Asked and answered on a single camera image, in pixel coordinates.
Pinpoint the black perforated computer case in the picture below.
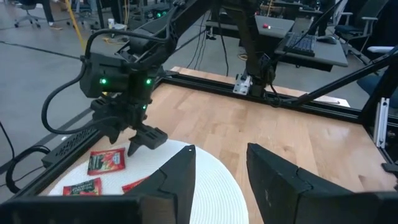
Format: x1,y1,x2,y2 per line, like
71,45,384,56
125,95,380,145
41,125,104,169

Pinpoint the black computer mouse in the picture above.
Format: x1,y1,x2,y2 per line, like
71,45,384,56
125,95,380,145
316,34,339,45

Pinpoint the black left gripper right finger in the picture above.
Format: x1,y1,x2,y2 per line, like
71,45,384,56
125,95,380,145
246,142,312,224

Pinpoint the yellow hanging cable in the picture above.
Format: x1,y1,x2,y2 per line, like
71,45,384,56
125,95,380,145
64,0,87,54

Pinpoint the white round plate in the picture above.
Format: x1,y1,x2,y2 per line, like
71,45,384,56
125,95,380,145
48,139,250,224

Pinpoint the black keyboard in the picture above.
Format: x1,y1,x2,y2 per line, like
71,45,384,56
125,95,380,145
284,32,317,58

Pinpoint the black coiled hanging cable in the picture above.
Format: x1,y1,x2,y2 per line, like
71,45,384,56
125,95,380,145
5,145,52,195

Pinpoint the silver aluminium bracket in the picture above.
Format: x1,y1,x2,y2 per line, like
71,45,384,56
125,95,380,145
373,97,391,149

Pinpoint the black office chair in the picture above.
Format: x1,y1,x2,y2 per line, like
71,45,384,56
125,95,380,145
333,0,380,45

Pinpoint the computer with green lights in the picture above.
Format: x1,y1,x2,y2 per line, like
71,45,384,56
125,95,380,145
154,8,172,21

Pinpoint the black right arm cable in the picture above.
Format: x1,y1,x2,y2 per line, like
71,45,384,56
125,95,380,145
41,58,126,136

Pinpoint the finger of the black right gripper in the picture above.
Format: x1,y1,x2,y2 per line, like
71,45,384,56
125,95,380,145
127,136,141,157
138,124,169,151

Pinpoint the grey desk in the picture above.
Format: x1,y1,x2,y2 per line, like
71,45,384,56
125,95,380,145
205,14,349,68

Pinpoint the red strawberry tea packet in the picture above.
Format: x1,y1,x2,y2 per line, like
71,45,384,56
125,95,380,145
87,147,126,176
121,176,150,195
62,177,103,197

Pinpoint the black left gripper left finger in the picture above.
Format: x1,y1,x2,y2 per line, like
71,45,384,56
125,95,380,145
124,144,197,224

